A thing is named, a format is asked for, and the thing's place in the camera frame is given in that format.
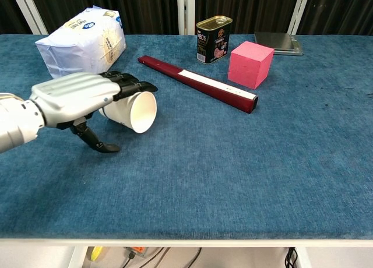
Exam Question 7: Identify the white printed flour bag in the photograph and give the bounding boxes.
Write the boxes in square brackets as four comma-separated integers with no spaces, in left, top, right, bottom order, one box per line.
[34,6,128,79]

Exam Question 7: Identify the white paper cup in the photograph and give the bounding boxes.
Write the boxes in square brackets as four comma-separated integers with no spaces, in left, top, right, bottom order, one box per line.
[98,90,158,134]

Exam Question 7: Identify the silver digital kitchen scale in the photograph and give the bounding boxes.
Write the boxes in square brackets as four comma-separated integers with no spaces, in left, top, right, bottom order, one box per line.
[254,31,304,57]

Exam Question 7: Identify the black pleated curtain panel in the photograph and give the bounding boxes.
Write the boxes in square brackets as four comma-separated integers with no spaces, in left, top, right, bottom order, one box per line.
[297,0,373,36]
[195,0,295,35]
[0,0,33,35]
[27,0,178,35]

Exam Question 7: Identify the dark red long fan box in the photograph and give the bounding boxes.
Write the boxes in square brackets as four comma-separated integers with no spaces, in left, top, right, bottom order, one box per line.
[137,55,259,115]

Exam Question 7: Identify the thick black cable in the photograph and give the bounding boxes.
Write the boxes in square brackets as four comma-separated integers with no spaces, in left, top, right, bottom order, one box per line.
[284,247,300,268]

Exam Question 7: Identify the pink foam cube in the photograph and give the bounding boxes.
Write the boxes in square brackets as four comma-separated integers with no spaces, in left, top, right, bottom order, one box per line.
[227,41,275,90]

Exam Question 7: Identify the thin black cable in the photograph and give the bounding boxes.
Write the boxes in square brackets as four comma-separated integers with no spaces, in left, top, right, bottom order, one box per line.
[186,247,202,268]
[121,247,170,268]

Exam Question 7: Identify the black gold luncheon meat can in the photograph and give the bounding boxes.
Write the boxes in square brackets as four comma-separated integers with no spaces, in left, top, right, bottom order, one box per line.
[195,15,233,64]

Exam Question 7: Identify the blue felt table cloth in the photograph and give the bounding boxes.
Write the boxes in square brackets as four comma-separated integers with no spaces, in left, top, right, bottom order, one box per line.
[0,33,373,240]

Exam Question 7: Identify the yellow object under table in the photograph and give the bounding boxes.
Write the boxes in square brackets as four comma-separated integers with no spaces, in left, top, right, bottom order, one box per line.
[90,246,103,262]

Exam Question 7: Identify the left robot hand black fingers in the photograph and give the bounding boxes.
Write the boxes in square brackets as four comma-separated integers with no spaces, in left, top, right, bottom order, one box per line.
[29,71,159,154]

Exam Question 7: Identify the white metal frame post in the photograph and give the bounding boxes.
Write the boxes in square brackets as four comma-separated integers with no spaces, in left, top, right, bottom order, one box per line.
[288,0,312,35]
[10,0,49,35]
[177,0,196,35]

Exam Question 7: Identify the orange grey connector block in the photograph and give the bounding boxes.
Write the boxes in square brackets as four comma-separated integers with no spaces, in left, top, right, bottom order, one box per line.
[125,246,146,259]

